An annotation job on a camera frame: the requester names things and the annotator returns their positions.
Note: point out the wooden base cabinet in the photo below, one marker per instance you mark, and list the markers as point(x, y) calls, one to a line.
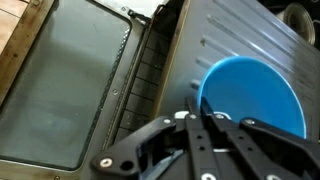
point(23, 43)

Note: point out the glass toaster oven door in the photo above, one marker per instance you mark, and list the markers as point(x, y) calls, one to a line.
point(66, 83)

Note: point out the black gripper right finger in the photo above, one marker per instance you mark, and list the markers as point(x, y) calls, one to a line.
point(266, 150)

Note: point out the silver toaster oven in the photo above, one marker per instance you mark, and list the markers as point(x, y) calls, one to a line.
point(233, 30)

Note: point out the blue bowl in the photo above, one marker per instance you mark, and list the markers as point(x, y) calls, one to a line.
point(250, 90)

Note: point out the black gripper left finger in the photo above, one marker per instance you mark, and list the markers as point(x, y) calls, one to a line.
point(186, 150)

